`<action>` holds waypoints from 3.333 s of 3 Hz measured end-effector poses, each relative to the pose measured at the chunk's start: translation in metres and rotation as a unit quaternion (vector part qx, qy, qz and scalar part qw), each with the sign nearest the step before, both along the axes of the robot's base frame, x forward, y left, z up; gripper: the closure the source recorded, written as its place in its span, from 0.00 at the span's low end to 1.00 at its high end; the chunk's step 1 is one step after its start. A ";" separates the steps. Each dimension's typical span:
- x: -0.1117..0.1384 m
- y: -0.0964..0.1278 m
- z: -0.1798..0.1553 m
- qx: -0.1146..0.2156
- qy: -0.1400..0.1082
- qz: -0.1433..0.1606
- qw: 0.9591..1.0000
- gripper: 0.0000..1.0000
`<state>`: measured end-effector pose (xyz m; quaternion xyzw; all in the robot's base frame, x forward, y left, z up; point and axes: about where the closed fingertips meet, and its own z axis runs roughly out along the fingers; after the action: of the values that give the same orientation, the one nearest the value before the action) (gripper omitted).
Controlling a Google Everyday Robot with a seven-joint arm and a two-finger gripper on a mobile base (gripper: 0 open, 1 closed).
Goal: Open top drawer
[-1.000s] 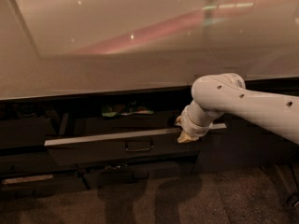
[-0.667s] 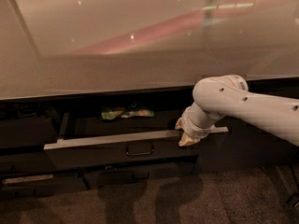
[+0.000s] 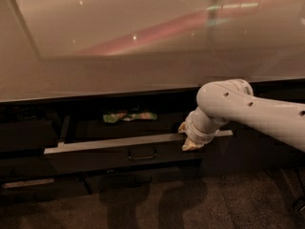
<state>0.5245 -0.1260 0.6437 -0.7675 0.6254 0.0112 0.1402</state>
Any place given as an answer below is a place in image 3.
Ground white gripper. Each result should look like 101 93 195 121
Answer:
178 111 220 151

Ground dark drawer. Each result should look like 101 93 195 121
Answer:
0 178 89 205
43 112 234 177
0 156 57 179
0 120 58 152
85 165 197 193

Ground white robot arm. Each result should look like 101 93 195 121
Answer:
178 79 305 152

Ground green snack bag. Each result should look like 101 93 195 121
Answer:
102 110 157 124

